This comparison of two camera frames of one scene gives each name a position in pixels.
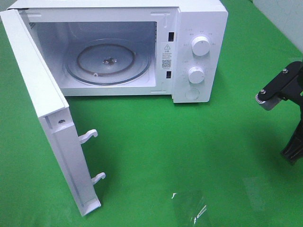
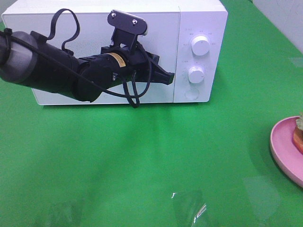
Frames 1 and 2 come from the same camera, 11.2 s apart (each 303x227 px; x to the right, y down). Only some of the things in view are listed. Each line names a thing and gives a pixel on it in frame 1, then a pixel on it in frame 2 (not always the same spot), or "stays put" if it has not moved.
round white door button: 191,94 stays put
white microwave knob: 196,74 stays put
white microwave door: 53,110 → 81,34
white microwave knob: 200,45 stays put
